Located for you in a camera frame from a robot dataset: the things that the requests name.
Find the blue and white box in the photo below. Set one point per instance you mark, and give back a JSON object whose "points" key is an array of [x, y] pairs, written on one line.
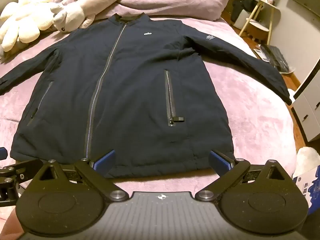
{"points": [[308, 187]]}

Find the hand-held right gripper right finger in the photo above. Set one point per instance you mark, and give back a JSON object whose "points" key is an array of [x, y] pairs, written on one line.
{"points": [[220, 163]]}

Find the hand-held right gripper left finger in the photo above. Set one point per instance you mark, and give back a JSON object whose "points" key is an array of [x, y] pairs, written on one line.
{"points": [[103, 162]]}

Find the cream flower plush cushion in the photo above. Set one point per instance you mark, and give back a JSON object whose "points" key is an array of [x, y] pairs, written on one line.
{"points": [[25, 17]]}

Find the beige rabbit plush toy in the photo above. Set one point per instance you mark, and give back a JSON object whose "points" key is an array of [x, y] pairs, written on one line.
{"points": [[72, 12]]}

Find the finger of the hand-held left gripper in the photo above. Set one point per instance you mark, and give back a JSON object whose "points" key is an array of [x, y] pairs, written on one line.
{"points": [[25, 168], [2, 153]]}

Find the dark navy t-shirt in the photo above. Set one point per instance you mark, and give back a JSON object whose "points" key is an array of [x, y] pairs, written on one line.
{"points": [[140, 92]]}

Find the black garment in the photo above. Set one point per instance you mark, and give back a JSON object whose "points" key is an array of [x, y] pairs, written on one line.
{"points": [[241, 7]]}

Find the person's left forearm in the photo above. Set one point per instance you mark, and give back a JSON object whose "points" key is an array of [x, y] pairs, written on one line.
{"points": [[7, 221]]}

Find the pink duvet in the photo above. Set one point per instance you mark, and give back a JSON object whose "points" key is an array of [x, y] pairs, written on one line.
{"points": [[190, 2]]}

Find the white drawer cabinet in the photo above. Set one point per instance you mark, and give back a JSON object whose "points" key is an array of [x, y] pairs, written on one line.
{"points": [[308, 110]]}

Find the white fluffy slipper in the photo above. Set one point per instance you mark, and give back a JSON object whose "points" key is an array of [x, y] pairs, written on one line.
{"points": [[308, 158]]}

